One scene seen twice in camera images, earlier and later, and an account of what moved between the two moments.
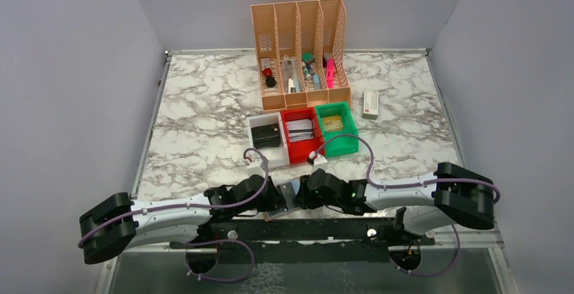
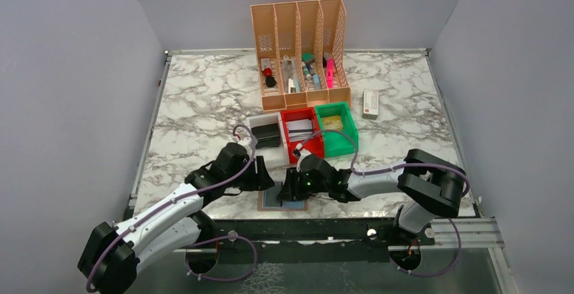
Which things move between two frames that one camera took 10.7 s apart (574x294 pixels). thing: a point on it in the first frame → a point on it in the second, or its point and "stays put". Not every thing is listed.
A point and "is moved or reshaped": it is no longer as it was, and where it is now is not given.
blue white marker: [317, 82] stays put
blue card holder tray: [269, 215] is moved or reshaped
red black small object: [270, 80] stays put
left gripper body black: [267, 202] → [252, 181]
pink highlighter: [329, 72] stays put
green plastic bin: [338, 145] stays put
